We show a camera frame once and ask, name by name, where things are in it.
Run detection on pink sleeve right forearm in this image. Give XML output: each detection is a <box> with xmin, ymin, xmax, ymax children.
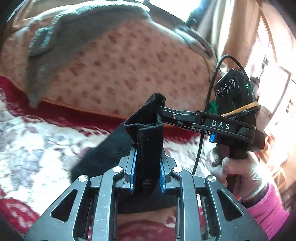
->
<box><xmin>242</xmin><ymin>184</ymin><xmax>290</xmax><ymax>240</ymax></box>

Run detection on green object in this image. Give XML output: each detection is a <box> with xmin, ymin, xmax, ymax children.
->
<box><xmin>206</xmin><ymin>100</ymin><xmax>218</xmax><ymax>115</ymax></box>

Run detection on red white floral blanket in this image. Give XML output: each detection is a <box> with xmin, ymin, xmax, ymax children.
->
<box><xmin>1</xmin><ymin>76</ymin><xmax>200</xmax><ymax>240</ymax></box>

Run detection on black camera box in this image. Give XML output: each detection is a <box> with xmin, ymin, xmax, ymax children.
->
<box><xmin>214</xmin><ymin>68</ymin><xmax>259</xmax><ymax>117</ymax></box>

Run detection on black pants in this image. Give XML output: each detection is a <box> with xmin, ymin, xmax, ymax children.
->
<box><xmin>71</xmin><ymin>93</ymin><xmax>176</xmax><ymax>214</ymax></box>

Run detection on black camera cable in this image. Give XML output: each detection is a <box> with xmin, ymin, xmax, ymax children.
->
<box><xmin>191</xmin><ymin>54</ymin><xmax>249</xmax><ymax>176</ymax></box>

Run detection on grey knit sweater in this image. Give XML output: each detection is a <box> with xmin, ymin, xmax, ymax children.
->
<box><xmin>26</xmin><ymin>1</ymin><xmax>151</xmax><ymax>108</ymax></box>

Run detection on right hand white glove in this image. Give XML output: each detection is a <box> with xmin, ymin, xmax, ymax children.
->
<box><xmin>210</xmin><ymin>145</ymin><xmax>268</xmax><ymax>202</ymax></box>

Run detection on floral beige quilt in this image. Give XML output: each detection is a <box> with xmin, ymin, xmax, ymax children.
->
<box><xmin>1</xmin><ymin>4</ymin><xmax>215</xmax><ymax>118</ymax></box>

